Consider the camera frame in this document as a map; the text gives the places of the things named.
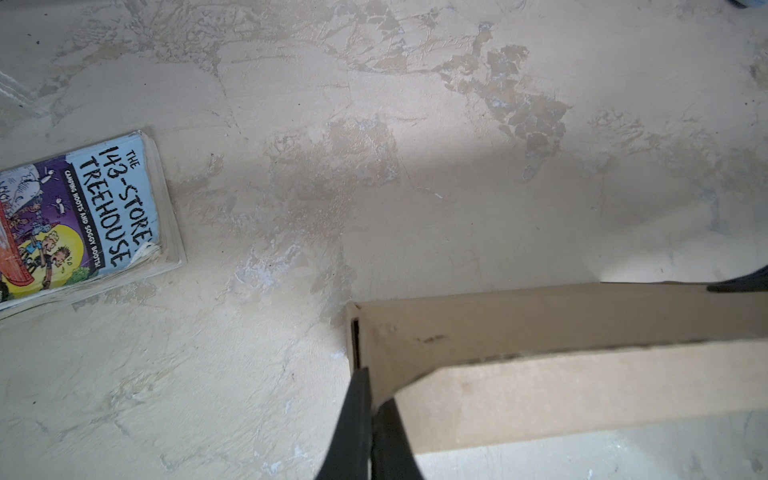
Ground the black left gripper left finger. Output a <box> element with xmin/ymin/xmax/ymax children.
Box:
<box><xmin>316</xmin><ymin>368</ymin><xmax>373</xmax><ymax>480</ymax></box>

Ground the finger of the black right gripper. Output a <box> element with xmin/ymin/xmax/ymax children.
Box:
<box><xmin>707</xmin><ymin>266</ymin><xmax>768</xmax><ymax>293</ymax></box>

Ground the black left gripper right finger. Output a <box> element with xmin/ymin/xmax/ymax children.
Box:
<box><xmin>371</xmin><ymin>398</ymin><xmax>424</xmax><ymax>480</ymax></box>

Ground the brown cardboard box sheet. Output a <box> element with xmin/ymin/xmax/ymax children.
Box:
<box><xmin>345</xmin><ymin>283</ymin><xmax>767</xmax><ymax>453</ymax></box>

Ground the colourful paperback book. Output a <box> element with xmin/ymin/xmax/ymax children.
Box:
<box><xmin>1</xmin><ymin>130</ymin><xmax>186</xmax><ymax>319</ymax></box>

